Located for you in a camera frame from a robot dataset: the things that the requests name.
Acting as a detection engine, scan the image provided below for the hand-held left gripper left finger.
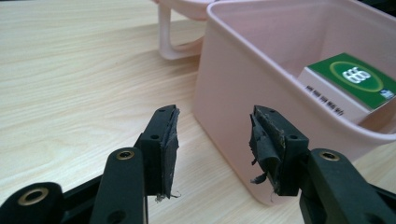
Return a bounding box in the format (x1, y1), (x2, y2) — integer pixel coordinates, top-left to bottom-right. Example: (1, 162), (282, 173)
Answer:
(134, 104), (181, 203)

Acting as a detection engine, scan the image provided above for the pink plastic storage bin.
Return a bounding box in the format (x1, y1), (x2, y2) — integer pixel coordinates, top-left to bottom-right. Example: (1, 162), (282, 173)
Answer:
(191, 0), (396, 206)

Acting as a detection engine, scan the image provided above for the pink plastic bin lid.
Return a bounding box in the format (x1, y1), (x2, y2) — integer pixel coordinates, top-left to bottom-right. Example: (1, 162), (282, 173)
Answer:
(150, 0), (219, 61)

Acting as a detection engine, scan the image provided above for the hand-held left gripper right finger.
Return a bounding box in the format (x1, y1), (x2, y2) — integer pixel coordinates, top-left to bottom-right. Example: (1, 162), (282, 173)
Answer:
(247, 105), (310, 197)

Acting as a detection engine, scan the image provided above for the green and white box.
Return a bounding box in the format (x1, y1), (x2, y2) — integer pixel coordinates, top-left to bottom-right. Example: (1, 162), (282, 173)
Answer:
(297, 51), (396, 126)

